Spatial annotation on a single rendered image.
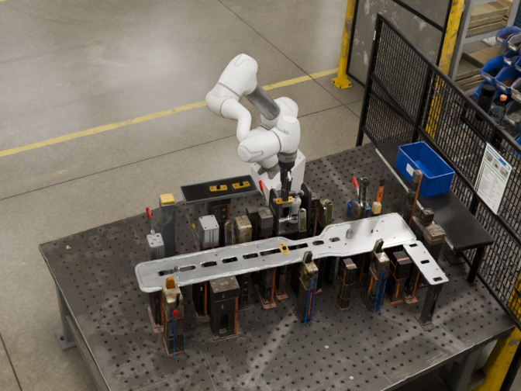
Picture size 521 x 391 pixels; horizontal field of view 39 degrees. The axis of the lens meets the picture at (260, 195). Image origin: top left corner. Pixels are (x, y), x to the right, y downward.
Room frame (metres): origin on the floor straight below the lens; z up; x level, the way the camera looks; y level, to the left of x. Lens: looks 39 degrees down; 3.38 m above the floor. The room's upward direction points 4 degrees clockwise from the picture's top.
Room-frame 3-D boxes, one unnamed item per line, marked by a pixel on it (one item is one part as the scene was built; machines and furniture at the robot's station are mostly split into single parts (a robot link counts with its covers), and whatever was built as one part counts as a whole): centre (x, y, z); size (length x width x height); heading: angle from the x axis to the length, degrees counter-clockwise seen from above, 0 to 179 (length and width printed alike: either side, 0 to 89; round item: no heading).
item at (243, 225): (2.66, 0.08, 0.89); 0.13 x 0.11 x 0.38; 21
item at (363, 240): (2.56, -0.11, 1.00); 1.38 x 0.22 x 0.02; 111
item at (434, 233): (2.72, -0.87, 0.88); 0.08 x 0.08 x 0.36; 21
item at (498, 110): (3.06, -1.13, 1.53); 0.06 x 0.06 x 0.20
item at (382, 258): (2.53, -0.59, 0.87); 0.12 x 0.09 x 0.35; 21
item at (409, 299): (2.61, -0.78, 0.84); 0.11 x 0.06 x 0.29; 21
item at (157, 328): (2.34, 0.46, 0.84); 0.18 x 0.06 x 0.29; 21
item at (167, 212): (2.71, 0.45, 0.92); 0.08 x 0.08 x 0.44; 21
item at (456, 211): (3.08, -0.90, 1.01); 0.90 x 0.22 x 0.03; 21
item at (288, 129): (2.61, -0.09, 1.64); 0.13 x 0.11 x 0.16; 128
